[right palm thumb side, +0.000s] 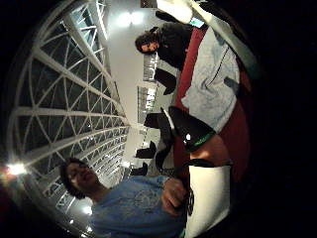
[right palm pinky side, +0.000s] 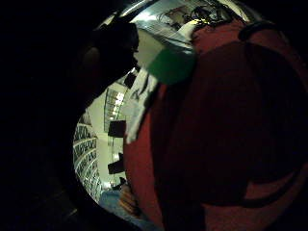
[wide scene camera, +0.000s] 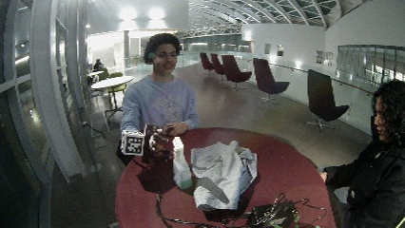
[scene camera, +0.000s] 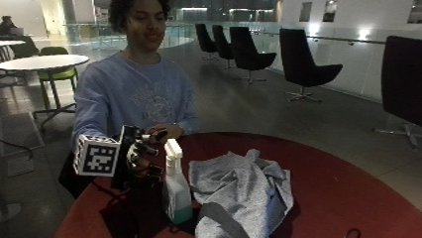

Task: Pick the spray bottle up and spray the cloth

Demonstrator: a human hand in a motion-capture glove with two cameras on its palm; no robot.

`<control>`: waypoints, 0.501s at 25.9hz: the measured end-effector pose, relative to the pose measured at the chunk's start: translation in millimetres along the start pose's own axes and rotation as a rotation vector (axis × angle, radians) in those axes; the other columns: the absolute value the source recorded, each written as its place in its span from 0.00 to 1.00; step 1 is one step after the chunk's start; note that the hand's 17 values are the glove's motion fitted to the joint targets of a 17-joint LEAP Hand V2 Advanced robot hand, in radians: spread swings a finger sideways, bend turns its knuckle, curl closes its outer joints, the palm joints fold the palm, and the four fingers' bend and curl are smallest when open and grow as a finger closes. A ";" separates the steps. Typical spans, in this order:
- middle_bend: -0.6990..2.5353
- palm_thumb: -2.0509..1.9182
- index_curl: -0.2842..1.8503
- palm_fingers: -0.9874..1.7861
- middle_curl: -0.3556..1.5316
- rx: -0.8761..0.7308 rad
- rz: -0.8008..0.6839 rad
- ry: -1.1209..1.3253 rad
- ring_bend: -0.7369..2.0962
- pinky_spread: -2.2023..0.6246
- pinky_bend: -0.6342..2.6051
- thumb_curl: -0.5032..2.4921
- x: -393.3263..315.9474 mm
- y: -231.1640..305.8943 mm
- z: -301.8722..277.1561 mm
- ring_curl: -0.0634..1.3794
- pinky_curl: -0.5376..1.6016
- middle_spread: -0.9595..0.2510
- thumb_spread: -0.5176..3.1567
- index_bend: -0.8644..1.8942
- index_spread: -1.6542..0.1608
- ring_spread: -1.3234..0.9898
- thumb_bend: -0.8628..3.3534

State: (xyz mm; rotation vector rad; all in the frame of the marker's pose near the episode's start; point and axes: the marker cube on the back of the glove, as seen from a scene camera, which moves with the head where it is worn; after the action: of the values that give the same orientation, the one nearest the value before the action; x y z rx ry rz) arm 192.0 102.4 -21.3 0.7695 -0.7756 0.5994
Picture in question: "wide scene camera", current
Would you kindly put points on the white marker cube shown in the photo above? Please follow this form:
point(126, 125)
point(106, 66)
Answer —
point(132, 143)

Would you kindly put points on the white round side table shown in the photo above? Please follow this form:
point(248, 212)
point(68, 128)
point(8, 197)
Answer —
point(111, 83)

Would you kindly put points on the crumpled white cloth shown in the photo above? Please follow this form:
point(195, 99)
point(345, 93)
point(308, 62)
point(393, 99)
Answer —
point(223, 174)

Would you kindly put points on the wall handrail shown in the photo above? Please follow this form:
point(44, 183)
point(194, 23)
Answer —
point(324, 77)

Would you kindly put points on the glass window panel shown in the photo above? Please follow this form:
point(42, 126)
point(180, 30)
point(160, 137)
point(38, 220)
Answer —
point(371, 63)

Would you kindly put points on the green chair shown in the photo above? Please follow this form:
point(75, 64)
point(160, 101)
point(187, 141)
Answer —
point(103, 74)
point(116, 86)

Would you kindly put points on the the person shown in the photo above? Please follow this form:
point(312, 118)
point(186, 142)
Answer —
point(158, 101)

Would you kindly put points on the wall picture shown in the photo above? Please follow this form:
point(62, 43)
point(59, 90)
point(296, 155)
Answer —
point(329, 59)
point(280, 50)
point(319, 57)
point(267, 48)

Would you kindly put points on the dark red lounge chair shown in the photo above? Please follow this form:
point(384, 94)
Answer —
point(235, 71)
point(207, 62)
point(268, 79)
point(324, 99)
point(218, 64)

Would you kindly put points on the white curved pillar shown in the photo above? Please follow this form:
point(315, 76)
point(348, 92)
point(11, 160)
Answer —
point(56, 95)

